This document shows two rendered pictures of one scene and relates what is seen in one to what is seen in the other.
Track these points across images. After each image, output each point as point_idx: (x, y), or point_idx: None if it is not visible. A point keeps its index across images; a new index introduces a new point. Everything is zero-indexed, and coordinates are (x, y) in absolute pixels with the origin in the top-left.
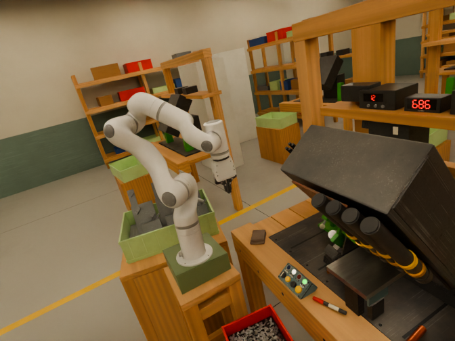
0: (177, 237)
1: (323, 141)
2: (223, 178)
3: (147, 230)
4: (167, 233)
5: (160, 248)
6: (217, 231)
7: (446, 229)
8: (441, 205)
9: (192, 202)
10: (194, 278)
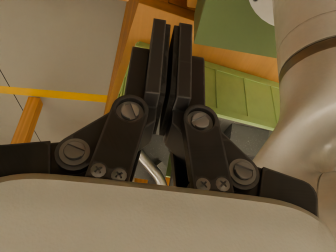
0: (234, 90)
1: None
2: (242, 237)
3: (258, 140)
4: (251, 109)
5: (272, 89)
6: (139, 47)
7: None
8: None
9: (304, 140)
10: None
